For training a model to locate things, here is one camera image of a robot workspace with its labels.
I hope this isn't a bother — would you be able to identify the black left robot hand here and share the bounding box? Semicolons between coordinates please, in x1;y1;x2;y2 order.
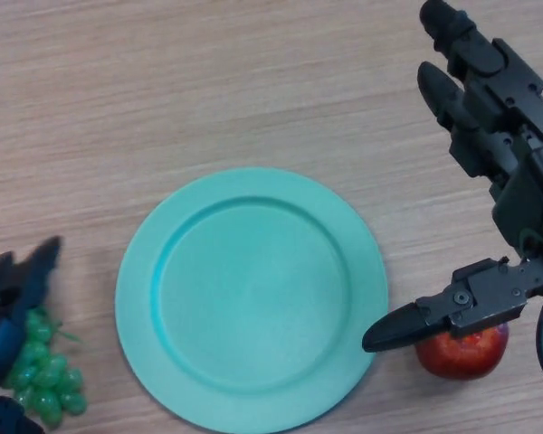
0;235;64;434

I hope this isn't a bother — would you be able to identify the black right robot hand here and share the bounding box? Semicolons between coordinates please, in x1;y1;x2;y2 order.
361;0;543;354

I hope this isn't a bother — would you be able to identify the green grape bunch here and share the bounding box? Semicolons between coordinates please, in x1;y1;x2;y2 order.
0;306;88;430

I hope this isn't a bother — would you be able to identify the red apple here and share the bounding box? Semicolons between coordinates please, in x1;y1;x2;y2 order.
415;323;510;380

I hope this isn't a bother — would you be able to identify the green round plate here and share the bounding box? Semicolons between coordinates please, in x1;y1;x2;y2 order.
115;166;389;425

